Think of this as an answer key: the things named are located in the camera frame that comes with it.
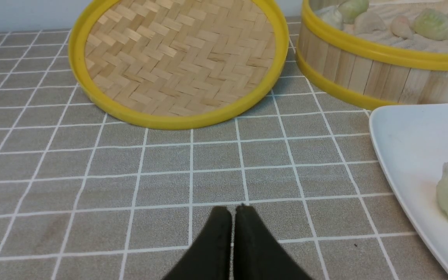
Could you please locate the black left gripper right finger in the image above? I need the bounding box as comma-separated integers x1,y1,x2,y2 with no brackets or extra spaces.
233,205,311,280

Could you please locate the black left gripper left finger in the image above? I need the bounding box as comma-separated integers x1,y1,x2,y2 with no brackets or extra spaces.
163,206,233,280

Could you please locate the large green dumpling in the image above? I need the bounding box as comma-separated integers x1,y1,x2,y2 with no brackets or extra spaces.
412,8,448,41

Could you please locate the white square plate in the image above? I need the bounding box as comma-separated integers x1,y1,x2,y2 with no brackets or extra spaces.
369,103,448,273

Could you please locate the grey checked tablecloth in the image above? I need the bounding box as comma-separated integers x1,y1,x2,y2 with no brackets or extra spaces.
0,17,448,280

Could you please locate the woven bamboo steamer lid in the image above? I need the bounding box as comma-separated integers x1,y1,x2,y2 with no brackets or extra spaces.
68,0,289,130

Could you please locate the bamboo steamer basket yellow rim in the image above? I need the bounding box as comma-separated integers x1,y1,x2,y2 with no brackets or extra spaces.
296,0,448,110

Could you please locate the white dumpling in steamer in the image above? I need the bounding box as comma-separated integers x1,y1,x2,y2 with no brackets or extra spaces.
316,5,344,31

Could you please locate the green dumpling in steamer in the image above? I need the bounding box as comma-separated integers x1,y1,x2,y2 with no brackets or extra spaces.
337,0,369,25

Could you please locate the small pale dumpling in steamer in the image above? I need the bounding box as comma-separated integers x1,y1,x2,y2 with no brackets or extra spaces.
390,15,414,40

